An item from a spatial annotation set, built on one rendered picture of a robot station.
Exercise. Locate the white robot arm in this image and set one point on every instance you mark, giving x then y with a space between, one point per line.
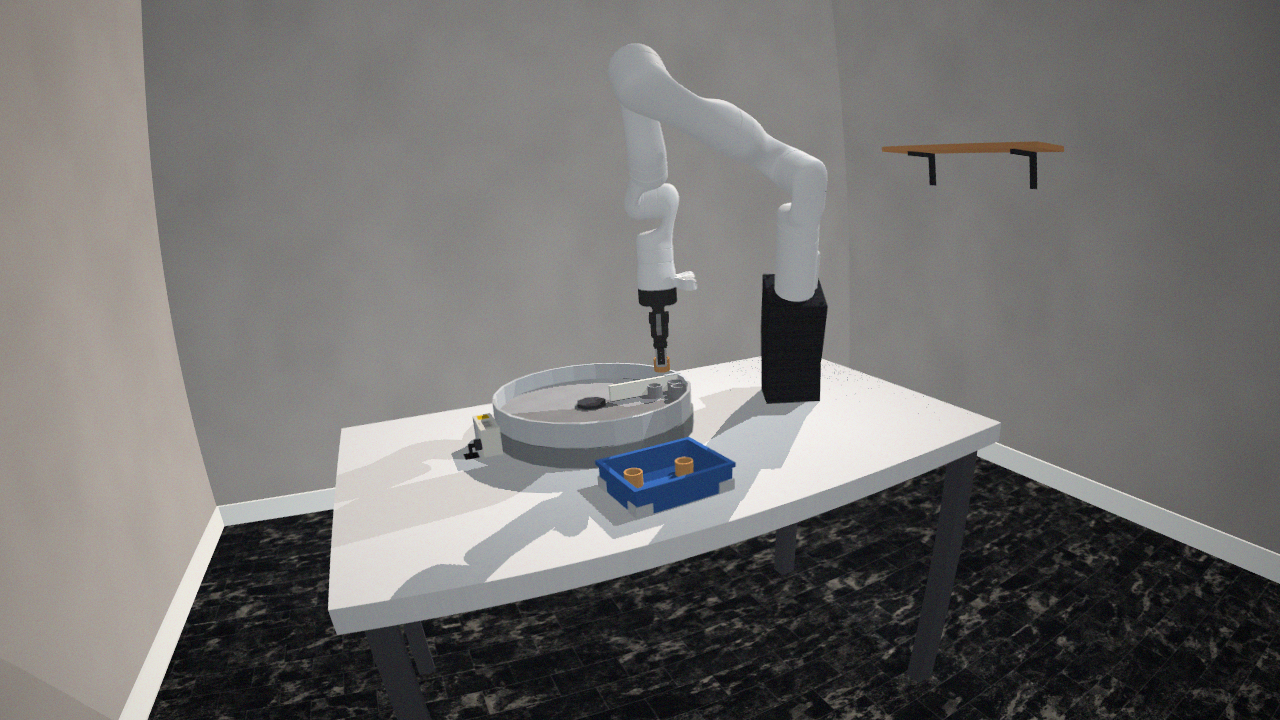
643 86

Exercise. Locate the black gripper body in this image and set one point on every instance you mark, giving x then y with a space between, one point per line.
657 300

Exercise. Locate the blue open-top crate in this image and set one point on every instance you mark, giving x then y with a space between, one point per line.
712 475

